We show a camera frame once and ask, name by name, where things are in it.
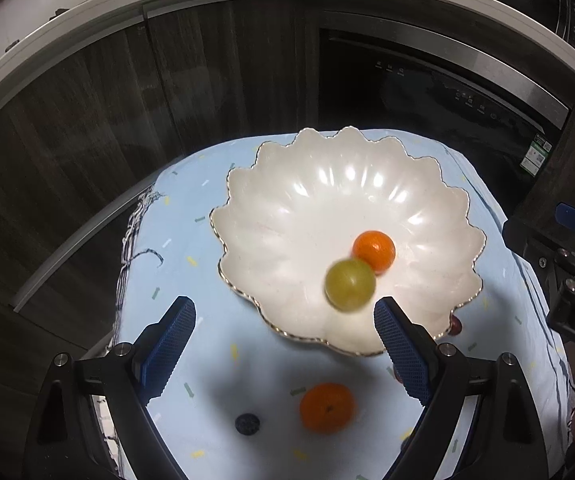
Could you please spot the white scalloped bowl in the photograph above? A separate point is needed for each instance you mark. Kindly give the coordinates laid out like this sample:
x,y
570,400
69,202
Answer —
x,y
292,220

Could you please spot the small orange mandarin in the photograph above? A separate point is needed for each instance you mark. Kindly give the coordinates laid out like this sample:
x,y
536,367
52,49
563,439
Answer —
x,y
375,250
327,408

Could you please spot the light blue speckled tablecloth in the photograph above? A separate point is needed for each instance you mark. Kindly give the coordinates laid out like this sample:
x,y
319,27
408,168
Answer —
x,y
192,240

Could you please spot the dark wood cabinet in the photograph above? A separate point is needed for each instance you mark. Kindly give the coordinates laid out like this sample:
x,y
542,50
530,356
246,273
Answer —
x,y
67,135

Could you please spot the red cherry tomato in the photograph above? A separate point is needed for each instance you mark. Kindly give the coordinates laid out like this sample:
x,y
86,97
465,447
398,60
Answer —
x,y
456,326

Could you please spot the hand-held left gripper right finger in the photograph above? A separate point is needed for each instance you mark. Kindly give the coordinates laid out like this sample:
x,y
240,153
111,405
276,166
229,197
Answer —
x,y
402,355

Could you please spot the black built-in dishwasher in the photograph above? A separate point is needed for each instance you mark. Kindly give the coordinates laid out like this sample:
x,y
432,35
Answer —
x,y
417,100

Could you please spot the dark blueberry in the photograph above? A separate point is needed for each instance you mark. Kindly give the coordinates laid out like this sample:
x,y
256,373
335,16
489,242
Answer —
x,y
247,424

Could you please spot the green label sticker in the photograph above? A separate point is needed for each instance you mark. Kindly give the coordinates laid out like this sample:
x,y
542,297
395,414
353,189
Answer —
x,y
535,155

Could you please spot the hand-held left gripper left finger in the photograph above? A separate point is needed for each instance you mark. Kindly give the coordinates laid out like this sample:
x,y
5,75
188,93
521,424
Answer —
x,y
167,350

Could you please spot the round green fruit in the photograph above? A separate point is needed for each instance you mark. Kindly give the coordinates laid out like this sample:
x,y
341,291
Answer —
x,y
350,285

